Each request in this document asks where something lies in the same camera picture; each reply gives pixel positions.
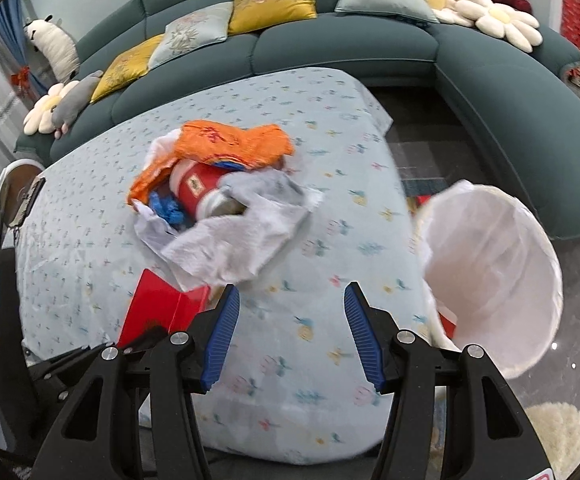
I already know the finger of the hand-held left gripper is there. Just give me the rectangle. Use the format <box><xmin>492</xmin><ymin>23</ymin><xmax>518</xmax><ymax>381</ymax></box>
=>
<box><xmin>26</xmin><ymin>326</ymin><xmax>168</xmax><ymax>401</ymax></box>

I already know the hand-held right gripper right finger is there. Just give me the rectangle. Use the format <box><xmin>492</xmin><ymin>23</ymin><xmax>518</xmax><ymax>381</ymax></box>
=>
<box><xmin>344</xmin><ymin>281</ymin><xmax>546</xmax><ymax>480</ymax></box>

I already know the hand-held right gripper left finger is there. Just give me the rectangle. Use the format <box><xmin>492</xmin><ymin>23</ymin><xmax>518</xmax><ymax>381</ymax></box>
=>
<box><xmin>30</xmin><ymin>284</ymin><xmax>241</xmax><ymax>480</ymax></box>

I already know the red cardboard box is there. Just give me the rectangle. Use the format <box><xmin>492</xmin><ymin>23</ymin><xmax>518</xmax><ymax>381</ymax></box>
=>
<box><xmin>116</xmin><ymin>268</ymin><xmax>213</xmax><ymax>351</ymax></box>

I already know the large white paper towel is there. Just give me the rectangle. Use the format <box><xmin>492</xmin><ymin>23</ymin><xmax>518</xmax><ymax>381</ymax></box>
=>
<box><xmin>132</xmin><ymin>172</ymin><xmax>323</xmax><ymax>293</ymax></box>

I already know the blue plastic wrapper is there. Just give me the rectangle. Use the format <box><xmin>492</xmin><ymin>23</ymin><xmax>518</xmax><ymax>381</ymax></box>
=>
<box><xmin>149</xmin><ymin>190</ymin><xmax>186</xmax><ymax>226</ymax></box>

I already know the white lined trash bin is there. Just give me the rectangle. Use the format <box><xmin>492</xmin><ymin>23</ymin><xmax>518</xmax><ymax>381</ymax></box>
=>
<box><xmin>412</xmin><ymin>180</ymin><xmax>564</xmax><ymax>381</ymax></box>

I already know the red drink can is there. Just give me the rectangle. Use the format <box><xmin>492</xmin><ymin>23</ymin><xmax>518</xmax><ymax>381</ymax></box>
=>
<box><xmin>167</xmin><ymin>157</ymin><xmax>251</xmax><ymax>221</ymax></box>

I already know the orange plastic bag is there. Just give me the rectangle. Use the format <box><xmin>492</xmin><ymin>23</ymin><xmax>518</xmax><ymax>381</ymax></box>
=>
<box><xmin>127</xmin><ymin>119</ymin><xmax>295</xmax><ymax>206</ymax></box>

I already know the light blue floral tablecloth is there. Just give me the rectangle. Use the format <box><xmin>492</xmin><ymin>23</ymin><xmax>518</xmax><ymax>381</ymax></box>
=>
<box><xmin>1</xmin><ymin>66</ymin><xmax>463</xmax><ymax>466</ymax></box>

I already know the white chair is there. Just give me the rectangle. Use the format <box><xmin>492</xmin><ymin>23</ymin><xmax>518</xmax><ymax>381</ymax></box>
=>
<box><xmin>0</xmin><ymin>159</ymin><xmax>46</xmax><ymax>251</ymax></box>

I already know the blue patterned rug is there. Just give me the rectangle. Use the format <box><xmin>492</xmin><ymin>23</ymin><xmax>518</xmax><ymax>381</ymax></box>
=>
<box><xmin>400</xmin><ymin>175</ymin><xmax>466</xmax><ymax>211</ymax></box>

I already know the small white daisy cushion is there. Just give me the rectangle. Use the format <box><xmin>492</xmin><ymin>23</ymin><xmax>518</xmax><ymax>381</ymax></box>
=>
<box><xmin>22</xmin><ymin>80</ymin><xmax>81</xmax><ymax>136</ymax></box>

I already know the white fluffy rug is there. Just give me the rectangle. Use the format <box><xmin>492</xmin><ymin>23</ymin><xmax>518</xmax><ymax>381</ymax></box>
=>
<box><xmin>522</xmin><ymin>402</ymin><xmax>580</xmax><ymax>480</ymax></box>

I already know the grey plush toy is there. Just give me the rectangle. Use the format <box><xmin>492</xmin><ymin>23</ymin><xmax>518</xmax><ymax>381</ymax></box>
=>
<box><xmin>50</xmin><ymin>70</ymin><xmax>105</xmax><ymax>140</ymax></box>

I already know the red bow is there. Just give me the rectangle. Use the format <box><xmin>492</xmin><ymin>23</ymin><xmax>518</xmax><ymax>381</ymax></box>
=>
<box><xmin>10</xmin><ymin>67</ymin><xmax>33</xmax><ymax>96</ymax></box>

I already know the white panda plush toy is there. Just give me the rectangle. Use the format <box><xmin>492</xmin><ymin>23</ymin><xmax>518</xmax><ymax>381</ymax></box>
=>
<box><xmin>22</xmin><ymin>14</ymin><xmax>81</xmax><ymax>83</ymax></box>

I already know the blue curtain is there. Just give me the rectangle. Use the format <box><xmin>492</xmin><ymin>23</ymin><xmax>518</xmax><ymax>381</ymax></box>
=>
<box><xmin>0</xmin><ymin>0</ymin><xmax>26</xmax><ymax>96</ymax></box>

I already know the teal corner sofa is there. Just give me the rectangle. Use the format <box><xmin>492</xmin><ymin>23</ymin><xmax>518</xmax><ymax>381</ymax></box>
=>
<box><xmin>12</xmin><ymin>0</ymin><xmax>580</xmax><ymax>241</ymax></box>

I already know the large yellow embroidered cushion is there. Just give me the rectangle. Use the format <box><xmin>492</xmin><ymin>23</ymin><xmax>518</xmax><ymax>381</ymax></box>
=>
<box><xmin>227</xmin><ymin>0</ymin><xmax>318</xmax><ymax>37</ymax></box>

